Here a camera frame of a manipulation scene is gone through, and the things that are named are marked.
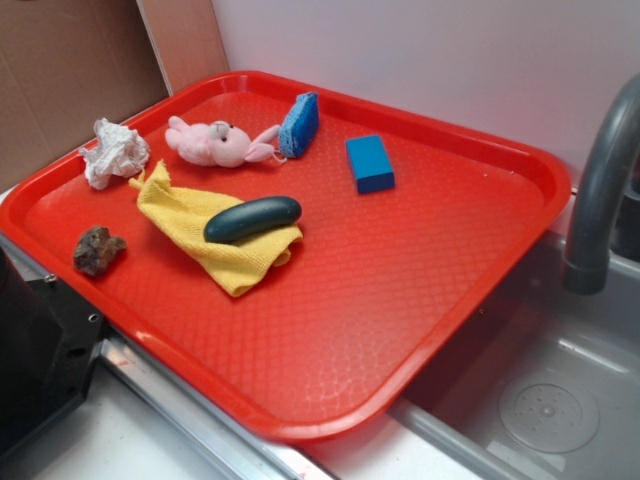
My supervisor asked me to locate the grey plastic sink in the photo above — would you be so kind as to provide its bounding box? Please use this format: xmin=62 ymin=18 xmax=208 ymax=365
xmin=390 ymin=233 xmax=639 ymax=479

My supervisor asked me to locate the red plastic tray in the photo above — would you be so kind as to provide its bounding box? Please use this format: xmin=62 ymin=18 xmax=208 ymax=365
xmin=1 ymin=72 xmax=571 ymax=444

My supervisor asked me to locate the yellow cloth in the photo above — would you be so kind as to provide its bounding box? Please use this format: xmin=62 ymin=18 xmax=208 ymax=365
xmin=129 ymin=161 xmax=303 ymax=297

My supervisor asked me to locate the grey faucet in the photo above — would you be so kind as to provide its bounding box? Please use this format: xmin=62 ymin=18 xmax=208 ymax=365
xmin=561 ymin=76 xmax=639 ymax=295

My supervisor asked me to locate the dark green toy cucumber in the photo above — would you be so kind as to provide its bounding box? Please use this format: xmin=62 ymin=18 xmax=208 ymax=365
xmin=203 ymin=196 xmax=302 ymax=244

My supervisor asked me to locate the brown cardboard panel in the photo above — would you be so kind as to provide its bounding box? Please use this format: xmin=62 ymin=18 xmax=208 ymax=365
xmin=1 ymin=1 xmax=168 ymax=190

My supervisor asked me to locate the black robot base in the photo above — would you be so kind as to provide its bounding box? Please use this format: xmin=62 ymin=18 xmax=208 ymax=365
xmin=1 ymin=253 xmax=105 ymax=461

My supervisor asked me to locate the crumpled white paper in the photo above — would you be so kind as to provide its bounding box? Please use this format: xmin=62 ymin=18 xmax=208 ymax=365
xmin=79 ymin=118 xmax=150 ymax=190

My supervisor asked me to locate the blue rectangular block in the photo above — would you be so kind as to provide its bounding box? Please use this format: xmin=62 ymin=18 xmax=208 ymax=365
xmin=345 ymin=135 xmax=395 ymax=194

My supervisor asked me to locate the blue sponge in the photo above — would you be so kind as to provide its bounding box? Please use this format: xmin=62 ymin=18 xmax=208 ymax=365
xmin=278 ymin=92 xmax=319 ymax=158

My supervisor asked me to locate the pink plush bunny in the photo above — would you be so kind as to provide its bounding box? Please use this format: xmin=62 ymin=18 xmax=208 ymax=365
xmin=165 ymin=116 xmax=287 ymax=168

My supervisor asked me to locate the brown rock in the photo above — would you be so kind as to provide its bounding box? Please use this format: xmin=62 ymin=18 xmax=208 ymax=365
xmin=73 ymin=226 xmax=127 ymax=277

